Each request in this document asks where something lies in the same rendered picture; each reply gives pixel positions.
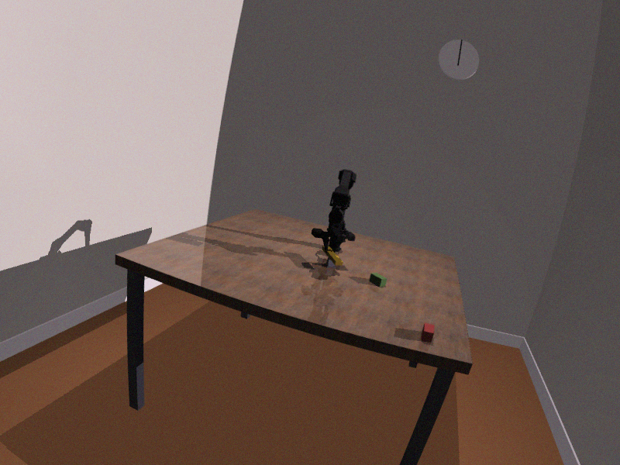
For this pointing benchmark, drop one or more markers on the red rectangular block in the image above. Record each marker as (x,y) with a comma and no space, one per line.
(427,332)

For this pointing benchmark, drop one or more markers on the yellow bar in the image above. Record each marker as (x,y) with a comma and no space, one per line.
(332,256)

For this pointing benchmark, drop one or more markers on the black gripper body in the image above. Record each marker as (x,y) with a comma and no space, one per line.
(319,233)

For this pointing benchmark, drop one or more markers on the green rectangular block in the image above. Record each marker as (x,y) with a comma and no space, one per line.
(378,279)

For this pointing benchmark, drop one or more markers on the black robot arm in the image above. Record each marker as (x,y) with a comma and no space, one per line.
(340,201)

